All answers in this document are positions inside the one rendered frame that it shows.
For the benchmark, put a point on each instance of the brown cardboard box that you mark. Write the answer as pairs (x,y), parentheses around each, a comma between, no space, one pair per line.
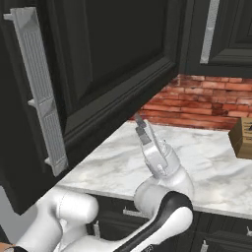
(243,138)

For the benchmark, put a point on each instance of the black closed cabinet door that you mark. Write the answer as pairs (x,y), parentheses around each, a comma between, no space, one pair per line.
(236,36)

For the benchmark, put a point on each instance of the black drawer front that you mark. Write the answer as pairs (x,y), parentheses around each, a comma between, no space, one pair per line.
(111,210)

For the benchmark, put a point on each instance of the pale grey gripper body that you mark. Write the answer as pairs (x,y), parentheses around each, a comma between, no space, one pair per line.
(153,154)

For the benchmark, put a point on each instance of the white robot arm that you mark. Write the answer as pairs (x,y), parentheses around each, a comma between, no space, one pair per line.
(164,210)

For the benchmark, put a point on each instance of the black open cabinet door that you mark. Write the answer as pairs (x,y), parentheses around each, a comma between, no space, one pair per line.
(111,59)

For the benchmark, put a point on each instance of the black lower cupboard door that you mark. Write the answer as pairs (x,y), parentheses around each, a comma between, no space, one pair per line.
(108,234)
(226,234)

